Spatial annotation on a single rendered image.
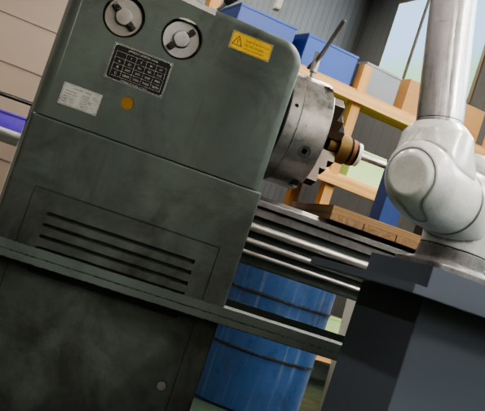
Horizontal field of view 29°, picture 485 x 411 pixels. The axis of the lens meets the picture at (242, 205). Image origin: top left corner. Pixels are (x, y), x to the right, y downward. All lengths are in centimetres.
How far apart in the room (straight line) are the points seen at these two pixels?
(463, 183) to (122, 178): 83
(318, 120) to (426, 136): 64
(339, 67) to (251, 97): 464
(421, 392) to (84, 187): 92
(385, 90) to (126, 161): 506
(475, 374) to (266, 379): 253
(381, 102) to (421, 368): 524
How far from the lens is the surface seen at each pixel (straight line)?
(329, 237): 258
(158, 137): 235
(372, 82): 720
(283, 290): 454
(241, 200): 239
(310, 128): 256
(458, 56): 207
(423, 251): 215
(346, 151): 271
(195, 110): 237
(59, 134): 232
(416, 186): 191
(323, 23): 1086
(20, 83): 967
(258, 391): 458
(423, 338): 204
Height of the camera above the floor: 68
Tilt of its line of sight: 3 degrees up
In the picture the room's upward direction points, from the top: 18 degrees clockwise
